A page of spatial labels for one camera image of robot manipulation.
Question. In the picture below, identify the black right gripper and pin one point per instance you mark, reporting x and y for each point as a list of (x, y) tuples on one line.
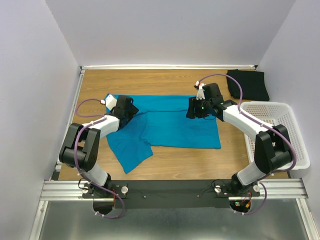
[(193, 103)]

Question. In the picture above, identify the aluminium front rail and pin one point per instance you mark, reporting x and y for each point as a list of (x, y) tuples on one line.
[(56, 190)]

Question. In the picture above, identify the aluminium rail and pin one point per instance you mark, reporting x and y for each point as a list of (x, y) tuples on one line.
[(168, 67), (58, 164), (56, 190)]

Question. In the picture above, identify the aluminium back rail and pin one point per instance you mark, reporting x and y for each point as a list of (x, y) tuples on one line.
[(168, 67)]

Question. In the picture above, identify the white plastic basket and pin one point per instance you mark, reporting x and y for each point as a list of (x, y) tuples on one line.
[(276, 113)]

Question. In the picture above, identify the folded black t shirt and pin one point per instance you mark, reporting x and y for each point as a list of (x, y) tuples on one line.
[(252, 84)]

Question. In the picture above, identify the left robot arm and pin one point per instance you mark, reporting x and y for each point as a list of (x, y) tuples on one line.
[(81, 142)]

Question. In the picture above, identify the aluminium left rail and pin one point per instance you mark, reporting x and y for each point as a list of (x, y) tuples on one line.
[(58, 164)]

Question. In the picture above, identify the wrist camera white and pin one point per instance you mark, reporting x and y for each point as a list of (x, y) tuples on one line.
[(109, 102), (200, 91)]

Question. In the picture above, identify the blue t shirt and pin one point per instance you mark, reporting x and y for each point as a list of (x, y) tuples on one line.
[(161, 121)]

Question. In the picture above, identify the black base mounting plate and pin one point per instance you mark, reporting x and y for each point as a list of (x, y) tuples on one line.
[(170, 194)]

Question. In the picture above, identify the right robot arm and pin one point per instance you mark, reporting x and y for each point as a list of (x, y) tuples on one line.
[(272, 146)]

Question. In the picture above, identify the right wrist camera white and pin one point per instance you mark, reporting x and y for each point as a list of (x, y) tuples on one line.
[(200, 91)]

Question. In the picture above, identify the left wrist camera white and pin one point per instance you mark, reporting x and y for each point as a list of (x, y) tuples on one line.
[(109, 102)]

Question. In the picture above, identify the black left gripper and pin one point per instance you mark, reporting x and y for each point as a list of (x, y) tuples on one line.
[(133, 111)]

